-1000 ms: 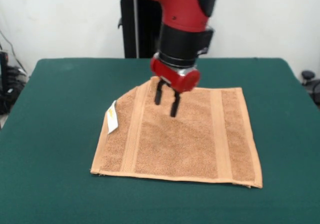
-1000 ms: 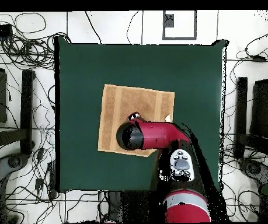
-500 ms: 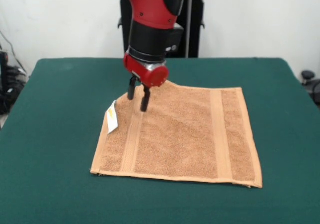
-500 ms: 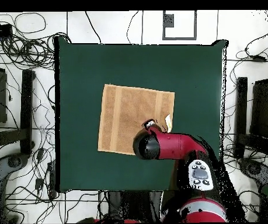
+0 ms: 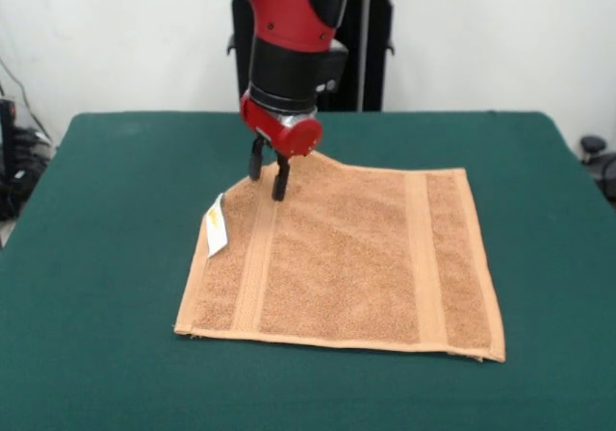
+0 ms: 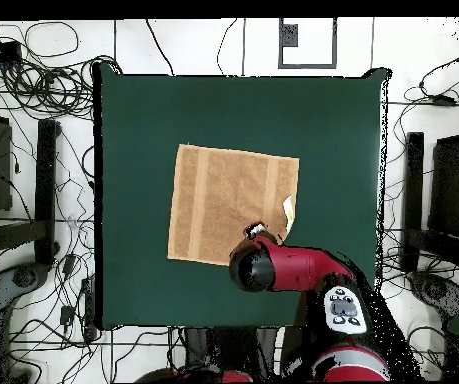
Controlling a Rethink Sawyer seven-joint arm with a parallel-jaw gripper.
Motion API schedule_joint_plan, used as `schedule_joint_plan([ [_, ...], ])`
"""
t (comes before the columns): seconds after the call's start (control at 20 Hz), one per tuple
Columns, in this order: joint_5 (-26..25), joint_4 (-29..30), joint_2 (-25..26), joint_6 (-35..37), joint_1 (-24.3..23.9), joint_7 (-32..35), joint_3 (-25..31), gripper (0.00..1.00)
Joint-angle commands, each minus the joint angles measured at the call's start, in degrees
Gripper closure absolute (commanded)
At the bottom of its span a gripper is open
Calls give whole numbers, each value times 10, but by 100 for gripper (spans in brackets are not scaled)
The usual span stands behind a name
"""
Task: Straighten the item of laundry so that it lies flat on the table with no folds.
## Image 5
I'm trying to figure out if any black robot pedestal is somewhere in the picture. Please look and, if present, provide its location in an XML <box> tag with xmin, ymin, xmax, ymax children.
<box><xmin>225</xmin><ymin>0</ymin><xmax>418</xmax><ymax>114</ymax></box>

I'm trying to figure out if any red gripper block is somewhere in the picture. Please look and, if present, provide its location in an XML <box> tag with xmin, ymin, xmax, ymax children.
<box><xmin>239</xmin><ymin>91</ymin><xmax>323</xmax><ymax>202</ymax></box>

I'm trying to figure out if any thin grey cable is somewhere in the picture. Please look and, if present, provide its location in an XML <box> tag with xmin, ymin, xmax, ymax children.
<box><xmin>0</xmin><ymin>58</ymin><xmax>52</xmax><ymax>143</ymax></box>

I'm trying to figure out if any grey office chair base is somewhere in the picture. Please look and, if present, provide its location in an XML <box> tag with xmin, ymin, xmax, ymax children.
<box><xmin>578</xmin><ymin>135</ymin><xmax>616</xmax><ymax>196</ymax></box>

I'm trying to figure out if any tan terry towel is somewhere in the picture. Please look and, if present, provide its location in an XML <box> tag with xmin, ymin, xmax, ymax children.
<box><xmin>171</xmin><ymin>154</ymin><xmax>506</xmax><ymax>365</ymax></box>

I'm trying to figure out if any dark green table cloth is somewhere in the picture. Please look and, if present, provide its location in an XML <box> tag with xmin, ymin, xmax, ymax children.
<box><xmin>0</xmin><ymin>110</ymin><xmax>616</xmax><ymax>431</ymax></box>

